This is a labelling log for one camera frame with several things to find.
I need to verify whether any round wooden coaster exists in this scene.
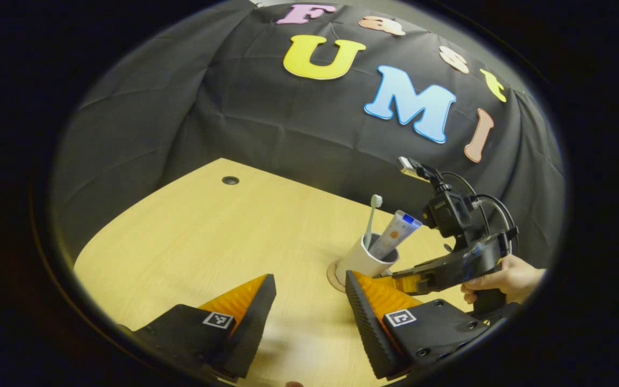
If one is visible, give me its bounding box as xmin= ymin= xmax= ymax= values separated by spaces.
xmin=327 ymin=260 xmax=353 ymax=293

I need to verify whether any wooden desktop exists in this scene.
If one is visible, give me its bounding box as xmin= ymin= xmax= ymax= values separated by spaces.
xmin=73 ymin=157 xmax=471 ymax=387

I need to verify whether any white toothbrush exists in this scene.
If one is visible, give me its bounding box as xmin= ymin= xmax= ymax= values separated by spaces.
xmin=363 ymin=195 xmax=383 ymax=249

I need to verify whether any white cup with wooden handle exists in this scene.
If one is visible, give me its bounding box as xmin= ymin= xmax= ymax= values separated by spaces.
xmin=335 ymin=233 xmax=400 ymax=278

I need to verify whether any white toothpaste tube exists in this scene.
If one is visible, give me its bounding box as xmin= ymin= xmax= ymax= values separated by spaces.
xmin=369 ymin=210 xmax=423 ymax=261

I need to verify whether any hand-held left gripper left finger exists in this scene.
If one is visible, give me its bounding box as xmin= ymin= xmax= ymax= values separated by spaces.
xmin=118 ymin=274 xmax=277 ymax=379

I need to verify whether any black backdrop cloth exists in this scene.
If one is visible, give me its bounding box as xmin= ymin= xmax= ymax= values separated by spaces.
xmin=52 ymin=0 xmax=565 ymax=269

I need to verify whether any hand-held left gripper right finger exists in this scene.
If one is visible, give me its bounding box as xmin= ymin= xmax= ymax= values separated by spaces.
xmin=345 ymin=270 xmax=506 ymax=379

